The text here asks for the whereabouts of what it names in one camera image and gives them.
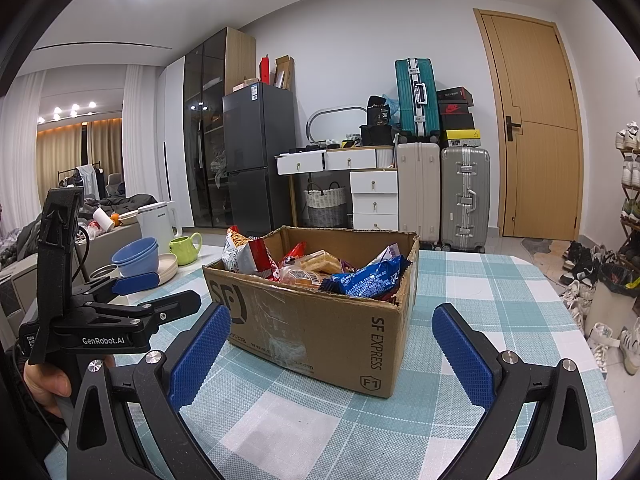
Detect dark glass cabinet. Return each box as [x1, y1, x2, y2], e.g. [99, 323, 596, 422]
[182, 26, 257, 231]

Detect blue cookie packet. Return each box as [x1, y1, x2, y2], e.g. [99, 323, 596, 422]
[320, 255, 408, 301]

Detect beige curtain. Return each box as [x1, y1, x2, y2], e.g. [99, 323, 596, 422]
[37, 117, 123, 196]

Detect beige bowl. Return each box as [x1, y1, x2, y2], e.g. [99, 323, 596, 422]
[150, 254, 178, 283]

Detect yellow black shoe box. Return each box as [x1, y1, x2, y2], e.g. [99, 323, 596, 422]
[445, 129, 482, 148]

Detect wooden door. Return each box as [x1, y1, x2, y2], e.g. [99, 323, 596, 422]
[474, 8, 586, 241]

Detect dark clothes heap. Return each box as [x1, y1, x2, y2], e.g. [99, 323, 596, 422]
[82, 192, 156, 221]

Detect white sheer curtain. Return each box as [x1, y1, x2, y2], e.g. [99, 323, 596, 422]
[122, 65, 163, 211]
[0, 72, 46, 241]

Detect yellow biscuits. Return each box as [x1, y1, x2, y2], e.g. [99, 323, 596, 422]
[299, 250, 343, 276]

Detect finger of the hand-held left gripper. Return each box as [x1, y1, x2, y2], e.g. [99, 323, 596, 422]
[82, 290, 202, 328]
[75, 271, 161, 303]

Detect pile of shoes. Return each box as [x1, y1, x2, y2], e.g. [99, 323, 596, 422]
[560, 240, 640, 376]

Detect black cable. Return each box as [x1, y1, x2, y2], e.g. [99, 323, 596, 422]
[74, 224, 94, 283]

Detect row of small ceiling spotlights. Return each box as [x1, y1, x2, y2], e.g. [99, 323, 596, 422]
[37, 101, 98, 123]

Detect beige suitcase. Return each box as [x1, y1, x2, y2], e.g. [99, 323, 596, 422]
[396, 142, 442, 251]

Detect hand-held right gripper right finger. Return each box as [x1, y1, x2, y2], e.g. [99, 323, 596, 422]
[432, 302, 598, 480]

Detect person's left forearm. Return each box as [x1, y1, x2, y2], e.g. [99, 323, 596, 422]
[0, 350, 68, 480]

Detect clothes rack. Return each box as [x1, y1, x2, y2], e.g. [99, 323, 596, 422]
[57, 160, 108, 201]

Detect person's left hand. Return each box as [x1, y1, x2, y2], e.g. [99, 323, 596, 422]
[22, 355, 116, 418]

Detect wooden shoe rack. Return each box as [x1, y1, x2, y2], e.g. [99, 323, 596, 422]
[620, 150, 640, 261]

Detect white kettle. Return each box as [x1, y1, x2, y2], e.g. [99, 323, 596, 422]
[137, 201, 183, 253]

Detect white desk with drawers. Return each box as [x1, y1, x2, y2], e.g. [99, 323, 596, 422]
[275, 145, 400, 233]

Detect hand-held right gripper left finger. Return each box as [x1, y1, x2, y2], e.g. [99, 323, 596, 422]
[67, 301, 232, 480]

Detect white wardrobe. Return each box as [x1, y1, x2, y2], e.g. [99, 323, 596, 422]
[160, 57, 193, 226]

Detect rows of assorted shoes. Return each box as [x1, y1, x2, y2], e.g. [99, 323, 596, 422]
[615, 121, 640, 226]

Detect brown cardboard box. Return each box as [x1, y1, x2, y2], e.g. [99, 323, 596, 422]
[202, 225, 420, 399]

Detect bin with black bag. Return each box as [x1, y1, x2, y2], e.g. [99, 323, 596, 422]
[585, 262, 640, 341]

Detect teal suitcase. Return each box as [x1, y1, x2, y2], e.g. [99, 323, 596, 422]
[395, 57, 441, 141]

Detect grey sofa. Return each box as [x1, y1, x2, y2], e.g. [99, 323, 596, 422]
[0, 220, 143, 321]

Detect silver suitcase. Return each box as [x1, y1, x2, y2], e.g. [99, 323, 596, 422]
[440, 146, 492, 253]

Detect open brown carton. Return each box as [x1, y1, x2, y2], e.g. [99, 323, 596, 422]
[274, 55, 295, 91]

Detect woven basket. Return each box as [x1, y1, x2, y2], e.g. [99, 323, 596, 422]
[305, 182, 348, 227]

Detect dark grey refrigerator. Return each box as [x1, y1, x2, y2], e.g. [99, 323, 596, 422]
[222, 81, 297, 241]

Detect white red crisps packet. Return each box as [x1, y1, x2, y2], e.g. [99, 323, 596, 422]
[221, 226, 281, 281]

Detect black bag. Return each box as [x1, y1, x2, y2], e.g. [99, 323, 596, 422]
[360, 124, 398, 148]

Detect oval metal hoop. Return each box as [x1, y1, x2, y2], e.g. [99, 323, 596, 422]
[306, 105, 368, 145]

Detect black box white label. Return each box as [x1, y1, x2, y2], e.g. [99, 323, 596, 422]
[367, 95, 391, 126]

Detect teal checked tablecloth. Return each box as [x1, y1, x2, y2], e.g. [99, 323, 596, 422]
[115, 250, 613, 480]

